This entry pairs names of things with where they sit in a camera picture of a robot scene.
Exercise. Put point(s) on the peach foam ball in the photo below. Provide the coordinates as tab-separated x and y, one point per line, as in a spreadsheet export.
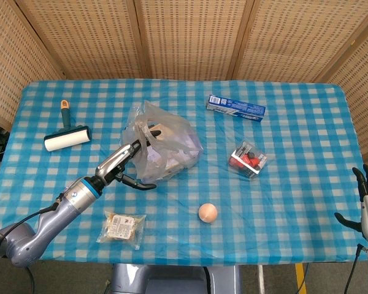
208	212

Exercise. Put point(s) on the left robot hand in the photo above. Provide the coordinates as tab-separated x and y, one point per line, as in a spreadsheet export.
115	160

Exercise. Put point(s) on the clear box red black parts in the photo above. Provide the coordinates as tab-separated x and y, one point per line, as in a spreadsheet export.
247	160

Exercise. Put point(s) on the purple cardboard gift box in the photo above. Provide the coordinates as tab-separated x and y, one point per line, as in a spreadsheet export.
181	160

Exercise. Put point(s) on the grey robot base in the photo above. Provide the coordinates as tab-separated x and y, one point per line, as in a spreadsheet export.
171	280

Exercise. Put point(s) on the blue toothpaste box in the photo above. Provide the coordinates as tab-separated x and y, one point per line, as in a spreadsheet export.
236	108

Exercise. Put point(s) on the woven bamboo folding screen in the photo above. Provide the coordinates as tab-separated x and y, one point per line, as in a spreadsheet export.
187	36

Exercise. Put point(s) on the white table leg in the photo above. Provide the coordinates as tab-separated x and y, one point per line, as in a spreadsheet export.
261	280

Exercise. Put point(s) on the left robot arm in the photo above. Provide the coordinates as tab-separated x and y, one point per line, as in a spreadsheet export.
49	223

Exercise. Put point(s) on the packaged sandwich cake snack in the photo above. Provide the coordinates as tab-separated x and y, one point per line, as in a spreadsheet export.
122	229

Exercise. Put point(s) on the blue white checkered tablecloth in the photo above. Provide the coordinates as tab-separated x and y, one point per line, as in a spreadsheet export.
263	214

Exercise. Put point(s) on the clear plastic bag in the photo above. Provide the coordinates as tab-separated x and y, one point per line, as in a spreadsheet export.
174	128

